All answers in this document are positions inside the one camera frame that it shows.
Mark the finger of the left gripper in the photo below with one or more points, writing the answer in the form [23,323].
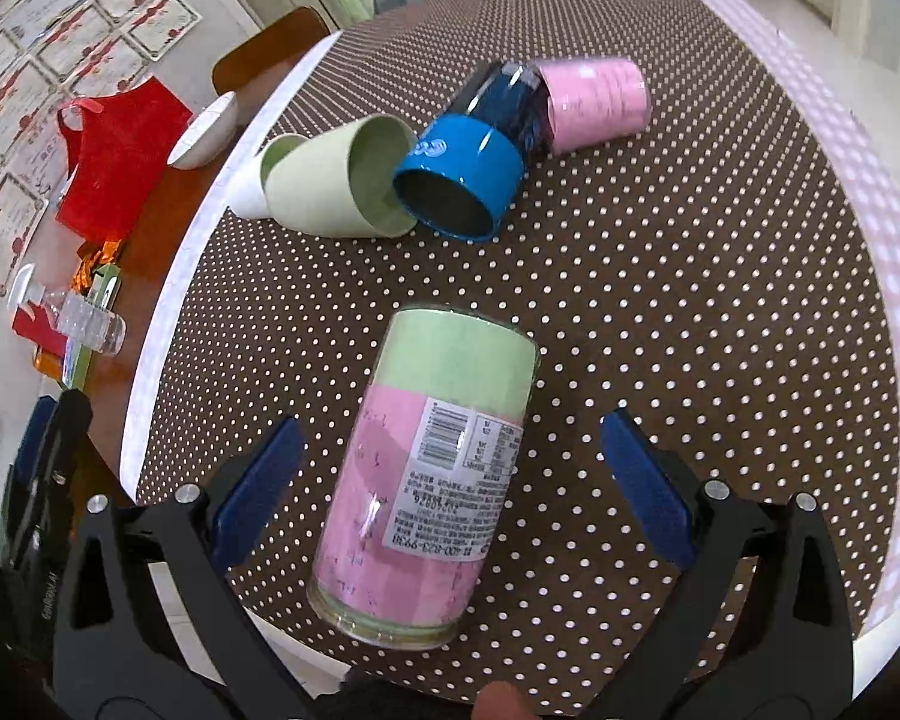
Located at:
[25,464]

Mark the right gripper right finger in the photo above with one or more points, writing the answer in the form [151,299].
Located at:
[791,654]

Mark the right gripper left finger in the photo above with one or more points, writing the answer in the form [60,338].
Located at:
[115,655]

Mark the pink green glass cup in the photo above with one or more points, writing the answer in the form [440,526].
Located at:
[424,479]

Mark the white paper cup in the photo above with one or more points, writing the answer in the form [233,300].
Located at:
[247,191]

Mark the pale green cup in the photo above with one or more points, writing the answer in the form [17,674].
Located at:
[340,184]

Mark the blue black metal cup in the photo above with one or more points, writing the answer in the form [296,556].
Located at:
[467,166]

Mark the right hand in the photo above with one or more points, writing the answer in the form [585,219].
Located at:
[502,701]

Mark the clear spray bottle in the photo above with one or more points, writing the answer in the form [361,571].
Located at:
[53,319]

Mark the green tray organizer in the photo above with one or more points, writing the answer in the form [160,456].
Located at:
[90,325]

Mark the award certificate bottom left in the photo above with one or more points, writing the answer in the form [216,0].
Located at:
[20,214]

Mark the red felt bag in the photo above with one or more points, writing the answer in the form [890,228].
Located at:
[117,147]

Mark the brown polka dot tablecloth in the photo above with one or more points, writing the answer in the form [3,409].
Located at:
[731,277]

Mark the white ceramic bowl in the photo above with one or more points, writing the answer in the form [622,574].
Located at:
[210,132]

